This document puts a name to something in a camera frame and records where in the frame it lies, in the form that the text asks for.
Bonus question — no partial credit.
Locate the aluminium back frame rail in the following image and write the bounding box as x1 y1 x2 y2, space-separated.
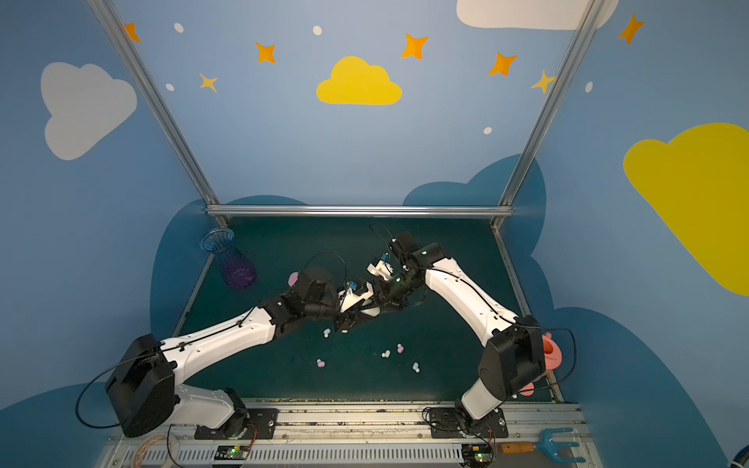
207 205 513 218

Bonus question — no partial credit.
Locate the front aluminium rail bed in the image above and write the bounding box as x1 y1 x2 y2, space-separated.
97 400 603 467

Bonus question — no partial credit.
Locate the aluminium frame post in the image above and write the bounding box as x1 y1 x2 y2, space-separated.
491 0 606 234
88 0 220 209

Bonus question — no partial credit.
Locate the aluminium left frame post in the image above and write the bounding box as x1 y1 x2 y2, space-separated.
88 0 220 209

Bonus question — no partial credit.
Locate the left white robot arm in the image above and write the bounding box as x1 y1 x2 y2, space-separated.
105 271 382 439

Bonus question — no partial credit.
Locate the blue toy garden fork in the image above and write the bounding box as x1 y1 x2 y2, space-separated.
499 427 587 464

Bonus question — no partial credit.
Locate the right green circuit board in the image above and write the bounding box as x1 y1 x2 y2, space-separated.
460 444 495 468

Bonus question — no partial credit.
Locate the purple ribbed glass vase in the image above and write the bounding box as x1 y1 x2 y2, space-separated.
201 227 257 290

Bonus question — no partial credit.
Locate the aluminium right frame post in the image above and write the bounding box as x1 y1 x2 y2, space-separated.
491 0 606 234

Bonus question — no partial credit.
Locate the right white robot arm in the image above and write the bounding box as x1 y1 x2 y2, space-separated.
367 243 551 422

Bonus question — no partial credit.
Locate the pink toy watering can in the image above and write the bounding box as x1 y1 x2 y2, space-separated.
518 331 563 397

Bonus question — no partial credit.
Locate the mint green earbud case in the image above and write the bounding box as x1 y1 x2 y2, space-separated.
359 307 380 317

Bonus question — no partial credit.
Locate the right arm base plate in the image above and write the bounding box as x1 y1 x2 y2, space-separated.
421 407 509 440

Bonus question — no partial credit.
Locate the green circuit board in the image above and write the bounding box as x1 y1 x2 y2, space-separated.
460 444 495 468
214 446 250 461

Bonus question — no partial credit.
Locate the left green circuit board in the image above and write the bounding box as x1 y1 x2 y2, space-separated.
214 446 250 461

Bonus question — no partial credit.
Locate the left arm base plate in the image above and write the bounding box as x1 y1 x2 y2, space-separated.
194 409 279 441

